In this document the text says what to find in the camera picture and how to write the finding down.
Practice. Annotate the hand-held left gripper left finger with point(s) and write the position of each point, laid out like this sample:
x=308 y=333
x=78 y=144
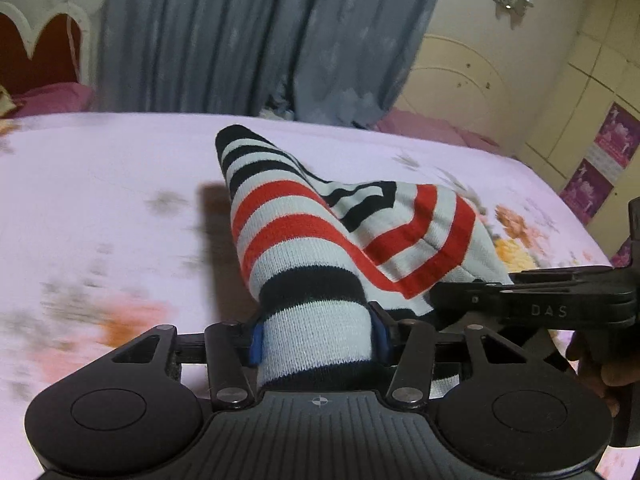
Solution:
x=255 y=345

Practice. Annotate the person's right hand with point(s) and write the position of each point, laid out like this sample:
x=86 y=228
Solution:
x=607 y=377

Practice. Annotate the purple wall poster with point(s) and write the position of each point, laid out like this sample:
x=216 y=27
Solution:
x=587 y=190
x=620 y=140

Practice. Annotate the red headboard with white frame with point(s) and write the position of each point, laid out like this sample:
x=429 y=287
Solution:
x=50 y=50

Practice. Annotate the pink floral bed sheet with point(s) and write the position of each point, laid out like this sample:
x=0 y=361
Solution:
x=100 y=170

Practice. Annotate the pink blanket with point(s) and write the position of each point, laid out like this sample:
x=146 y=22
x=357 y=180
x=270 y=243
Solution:
x=435 y=127

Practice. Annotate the grey-blue curtain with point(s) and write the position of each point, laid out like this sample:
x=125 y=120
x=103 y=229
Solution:
x=250 y=35

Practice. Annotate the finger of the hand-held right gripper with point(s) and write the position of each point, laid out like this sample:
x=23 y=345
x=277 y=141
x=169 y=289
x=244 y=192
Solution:
x=540 y=305

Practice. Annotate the cream wardrobe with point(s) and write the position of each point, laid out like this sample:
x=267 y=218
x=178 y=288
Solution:
x=460 y=85

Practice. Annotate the pink pillow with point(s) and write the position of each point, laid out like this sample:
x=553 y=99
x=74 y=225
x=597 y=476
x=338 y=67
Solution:
x=55 y=97

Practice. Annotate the red black white striped garment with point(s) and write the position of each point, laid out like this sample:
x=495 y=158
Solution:
x=310 y=240

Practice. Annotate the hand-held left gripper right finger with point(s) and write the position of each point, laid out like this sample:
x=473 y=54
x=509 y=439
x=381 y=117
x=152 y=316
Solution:
x=381 y=342

